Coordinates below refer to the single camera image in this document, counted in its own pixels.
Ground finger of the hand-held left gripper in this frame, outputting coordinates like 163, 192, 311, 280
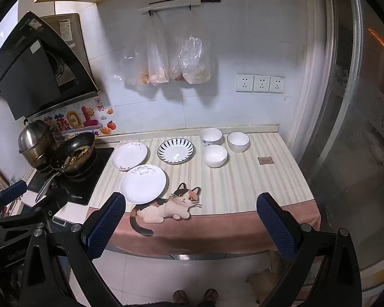
29, 187, 70, 220
0, 180, 28, 201

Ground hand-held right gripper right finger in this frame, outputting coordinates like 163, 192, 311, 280
256, 192, 362, 307

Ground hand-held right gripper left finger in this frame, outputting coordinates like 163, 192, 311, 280
19, 192, 127, 307

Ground plain white plate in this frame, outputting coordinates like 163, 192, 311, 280
120, 164, 167, 204

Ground white plate with floral print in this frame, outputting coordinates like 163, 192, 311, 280
111, 142, 148, 171

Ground plain white bowl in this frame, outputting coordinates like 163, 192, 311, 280
202, 145, 228, 168
227, 132, 251, 153

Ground blue striped plate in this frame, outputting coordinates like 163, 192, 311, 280
157, 137, 195, 165

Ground white bowl with blue print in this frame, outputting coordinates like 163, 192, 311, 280
200, 128, 223, 148

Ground black frying pan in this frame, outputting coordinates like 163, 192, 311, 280
35, 132, 97, 203

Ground black induction cooktop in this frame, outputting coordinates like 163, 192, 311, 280
26, 147, 115, 205

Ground steel pot with lid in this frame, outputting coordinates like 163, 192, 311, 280
18, 119, 57, 170

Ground striped tablecloth with cat print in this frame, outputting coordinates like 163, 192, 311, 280
85, 131, 321, 258

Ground cardboard box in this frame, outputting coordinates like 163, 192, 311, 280
246, 269, 276, 299

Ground person's right foot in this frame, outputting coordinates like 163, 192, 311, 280
203, 289, 219, 305

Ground person's foot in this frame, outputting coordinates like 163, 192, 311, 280
203, 289, 219, 305
173, 289, 189, 305

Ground person's left foot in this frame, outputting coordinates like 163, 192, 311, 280
173, 289, 189, 305

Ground black range hood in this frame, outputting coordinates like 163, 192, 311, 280
0, 11, 103, 120

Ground glass sliding door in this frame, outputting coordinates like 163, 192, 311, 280
294, 0, 384, 272

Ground colourful wall stickers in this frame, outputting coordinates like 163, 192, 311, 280
43, 97, 116, 140

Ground white wall socket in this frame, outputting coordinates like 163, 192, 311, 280
269, 75, 285, 94
236, 73, 254, 93
253, 75, 271, 93

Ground white wall hook rail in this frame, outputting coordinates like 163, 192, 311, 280
139, 0, 201, 15

